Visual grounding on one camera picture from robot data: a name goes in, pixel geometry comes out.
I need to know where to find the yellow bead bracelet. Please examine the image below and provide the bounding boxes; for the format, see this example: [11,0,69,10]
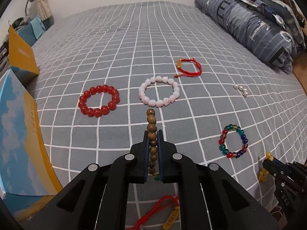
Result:
[257,152,274,183]

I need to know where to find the red cord bracelet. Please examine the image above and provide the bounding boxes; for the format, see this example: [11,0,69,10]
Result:
[174,57,202,79]
[125,195,181,230]

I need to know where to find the multicolour glass bead bracelet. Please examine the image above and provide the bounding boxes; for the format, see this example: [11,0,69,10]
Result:
[217,123,249,159]

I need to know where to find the red bead bracelet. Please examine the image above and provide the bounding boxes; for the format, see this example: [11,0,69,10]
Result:
[78,84,121,118]

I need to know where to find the brown wooden bead bracelet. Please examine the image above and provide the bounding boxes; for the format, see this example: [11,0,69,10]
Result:
[146,108,161,181]

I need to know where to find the blue yellow cardboard box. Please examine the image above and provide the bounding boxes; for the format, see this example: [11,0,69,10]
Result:
[0,27,62,221]

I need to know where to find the white pearl earrings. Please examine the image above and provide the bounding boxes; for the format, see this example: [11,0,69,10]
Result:
[233,84,248,97]

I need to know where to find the grey checked bed sheet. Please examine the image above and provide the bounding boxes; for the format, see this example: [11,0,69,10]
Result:
[31,0,307,230]

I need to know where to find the rolled grey blue duvet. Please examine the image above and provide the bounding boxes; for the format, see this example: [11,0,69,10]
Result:
[195,0,297,74]

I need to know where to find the grey patterned pillow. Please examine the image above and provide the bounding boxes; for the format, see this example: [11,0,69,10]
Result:
[241,0,306,48]

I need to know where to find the grey clutter pile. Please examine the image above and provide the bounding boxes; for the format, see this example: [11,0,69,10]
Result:
[1,24,37,75]

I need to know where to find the teal storage case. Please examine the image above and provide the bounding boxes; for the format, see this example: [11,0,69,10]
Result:
[16,16,46,47]

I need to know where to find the beige curtain left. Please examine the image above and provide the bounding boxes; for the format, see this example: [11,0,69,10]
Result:
[35,0,53,21]

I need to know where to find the pink bead bracelet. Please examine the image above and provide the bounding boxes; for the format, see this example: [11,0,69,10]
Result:
[138,75,181,108]

